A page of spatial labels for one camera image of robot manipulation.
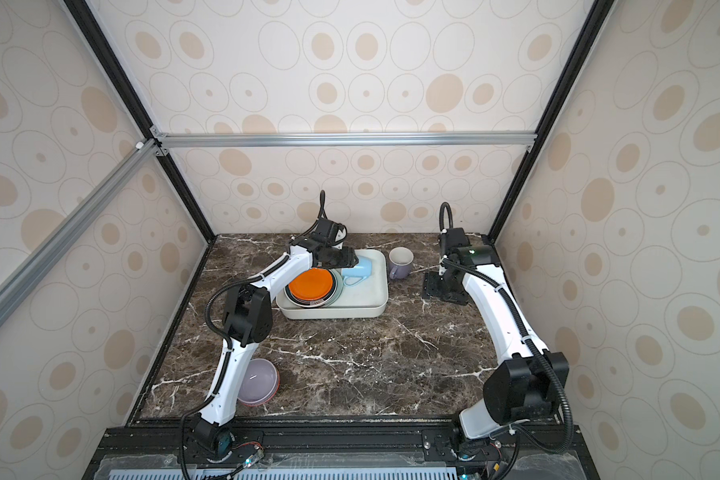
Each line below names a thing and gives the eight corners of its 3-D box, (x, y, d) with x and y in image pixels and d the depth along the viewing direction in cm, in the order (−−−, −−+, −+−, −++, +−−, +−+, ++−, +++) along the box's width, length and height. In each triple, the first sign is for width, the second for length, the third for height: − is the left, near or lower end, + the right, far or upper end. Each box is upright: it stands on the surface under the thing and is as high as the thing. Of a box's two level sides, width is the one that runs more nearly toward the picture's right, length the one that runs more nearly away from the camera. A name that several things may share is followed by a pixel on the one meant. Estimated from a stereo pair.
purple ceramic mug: (389, 285, 108) (391, 271, 101) (388, 260, 115) (389, 246, 109) (412, 285, 108) (415, 271, 101) (410, 260, 115) (412, 246, 109)
